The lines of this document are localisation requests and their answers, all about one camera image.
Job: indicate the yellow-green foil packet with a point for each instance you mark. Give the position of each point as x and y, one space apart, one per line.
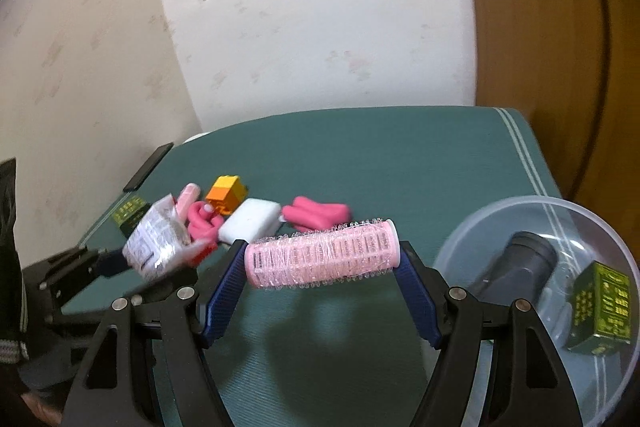
129 213

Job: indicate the small pink hair roller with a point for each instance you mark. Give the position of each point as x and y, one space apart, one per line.
189 199

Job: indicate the clear packet with red print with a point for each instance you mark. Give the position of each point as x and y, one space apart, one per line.
155 237

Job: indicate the grey cylinder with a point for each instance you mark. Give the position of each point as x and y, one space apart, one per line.
520 267

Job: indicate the wooden door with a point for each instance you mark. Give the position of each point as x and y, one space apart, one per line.
550 57

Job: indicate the white sponge block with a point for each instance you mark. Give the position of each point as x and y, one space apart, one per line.
247 219

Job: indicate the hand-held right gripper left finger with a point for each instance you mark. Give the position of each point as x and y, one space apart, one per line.
227 287

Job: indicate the twisted pink foam curler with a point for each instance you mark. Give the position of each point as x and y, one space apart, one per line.
202 227

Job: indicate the dark striped jacket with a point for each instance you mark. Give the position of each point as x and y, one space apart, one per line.
7 257

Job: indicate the green box with gold print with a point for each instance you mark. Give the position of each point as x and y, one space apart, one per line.
600 307

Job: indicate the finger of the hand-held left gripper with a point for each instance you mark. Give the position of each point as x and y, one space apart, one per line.
165 283
111 263

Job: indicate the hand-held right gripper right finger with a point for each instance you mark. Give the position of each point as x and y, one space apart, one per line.
417 302

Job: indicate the black smartphone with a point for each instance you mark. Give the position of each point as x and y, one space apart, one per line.
147 167

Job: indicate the white table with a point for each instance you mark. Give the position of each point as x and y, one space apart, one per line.
195 138

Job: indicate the orange and yellow toy brick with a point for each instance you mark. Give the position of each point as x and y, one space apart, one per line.
225 192

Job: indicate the clear plastic bowl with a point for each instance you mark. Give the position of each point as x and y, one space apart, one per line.
465 252

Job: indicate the green tablecloth with white stripes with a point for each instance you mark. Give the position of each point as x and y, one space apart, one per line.
375 157

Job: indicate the large pink hair roller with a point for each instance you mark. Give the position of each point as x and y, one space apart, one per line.
320 257

